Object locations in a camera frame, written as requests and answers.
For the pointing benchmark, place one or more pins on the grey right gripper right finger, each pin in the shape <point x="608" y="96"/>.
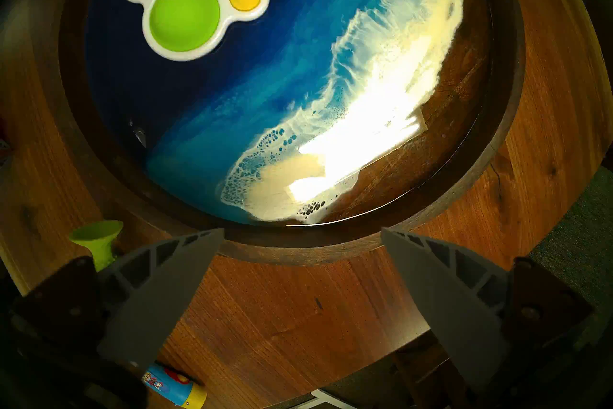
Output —
<point x="450" y="302"/>

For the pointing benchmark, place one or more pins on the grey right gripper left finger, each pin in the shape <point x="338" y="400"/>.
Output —
<point x="153" y="298"/>

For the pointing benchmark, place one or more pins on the blue tube toy yellow cap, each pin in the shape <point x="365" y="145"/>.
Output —
<point x="177" y="389"/>

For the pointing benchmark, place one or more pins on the round wooden blue resin tray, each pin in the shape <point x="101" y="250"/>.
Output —
<point x="239" y="101"/>

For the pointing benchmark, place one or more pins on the green upholstered dining chair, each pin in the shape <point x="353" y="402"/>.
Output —
<point x="579" y="240"/>

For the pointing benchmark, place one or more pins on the lime green suction cup toy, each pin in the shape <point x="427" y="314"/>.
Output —
<point x="98" y="235"/>

